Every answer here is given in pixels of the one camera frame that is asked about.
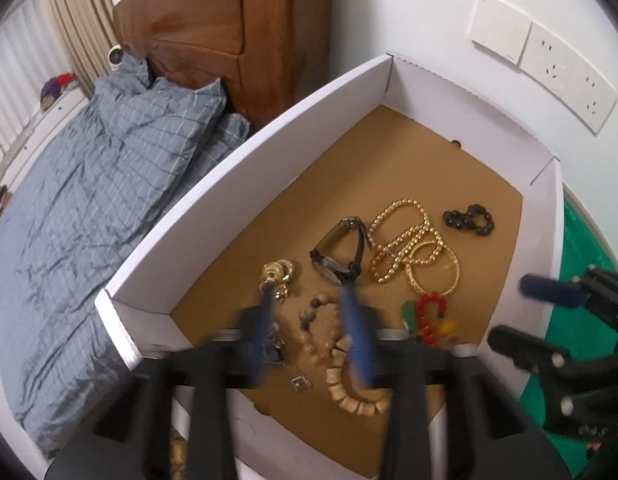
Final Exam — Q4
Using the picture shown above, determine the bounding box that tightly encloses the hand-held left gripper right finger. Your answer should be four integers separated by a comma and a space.
339, 282, 572, 480

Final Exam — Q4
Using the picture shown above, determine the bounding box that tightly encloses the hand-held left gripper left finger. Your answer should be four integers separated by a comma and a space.
44, 277, 285, 480

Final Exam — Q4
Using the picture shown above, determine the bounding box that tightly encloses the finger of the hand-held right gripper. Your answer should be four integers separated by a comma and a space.
486, 325, 618, 443
519, 266, 618, 333

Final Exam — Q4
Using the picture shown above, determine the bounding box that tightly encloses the wooden bead bracelet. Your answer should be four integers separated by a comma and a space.
296, 296, 392, 417

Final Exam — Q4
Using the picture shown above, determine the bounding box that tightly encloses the red bead bracelet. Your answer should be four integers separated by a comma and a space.
398, 291, 462, 349

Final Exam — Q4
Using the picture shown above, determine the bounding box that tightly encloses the black bead bracelet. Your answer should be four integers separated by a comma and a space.
443, 204, 494, 237

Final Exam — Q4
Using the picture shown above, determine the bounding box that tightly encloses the gold bead necklace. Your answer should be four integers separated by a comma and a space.
366, 199, 447, 285

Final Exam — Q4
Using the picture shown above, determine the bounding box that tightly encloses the white cardboard box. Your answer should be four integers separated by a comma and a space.
94, 51, 564, 480

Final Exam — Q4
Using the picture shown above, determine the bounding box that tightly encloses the green cloth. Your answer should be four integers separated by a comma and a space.
519, 185, 618, 480

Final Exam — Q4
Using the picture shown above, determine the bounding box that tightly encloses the gold bangle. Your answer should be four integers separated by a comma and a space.
405, 242, 461, 295

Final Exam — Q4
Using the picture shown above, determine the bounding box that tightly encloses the grey checked pillow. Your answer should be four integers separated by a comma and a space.
189, 112, 252, 181
92, 52, 229, 171

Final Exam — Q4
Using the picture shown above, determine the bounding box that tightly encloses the grey checked blanket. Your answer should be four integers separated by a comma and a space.
0, 100, 225, 453

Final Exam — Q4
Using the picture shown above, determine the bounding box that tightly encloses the red and purple plush toy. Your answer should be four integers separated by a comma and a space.
40, 72, 77, 111

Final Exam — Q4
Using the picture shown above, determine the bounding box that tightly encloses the wooden headboard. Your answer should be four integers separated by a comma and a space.
112, 0, 335, 133

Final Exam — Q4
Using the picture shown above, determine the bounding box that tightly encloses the beige curtain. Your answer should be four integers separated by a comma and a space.
39, 0, 117, 98

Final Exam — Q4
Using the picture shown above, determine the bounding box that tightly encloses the black strap wristwatch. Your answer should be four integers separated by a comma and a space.
309, 216, 372, 286

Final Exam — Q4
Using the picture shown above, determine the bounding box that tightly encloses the white wall outlet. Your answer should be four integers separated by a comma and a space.
518, 21, 578, 97
564, 54, 618, 135

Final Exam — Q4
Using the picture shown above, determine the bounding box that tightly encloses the white wall switch plate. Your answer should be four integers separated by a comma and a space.
470, 0, 534, 67

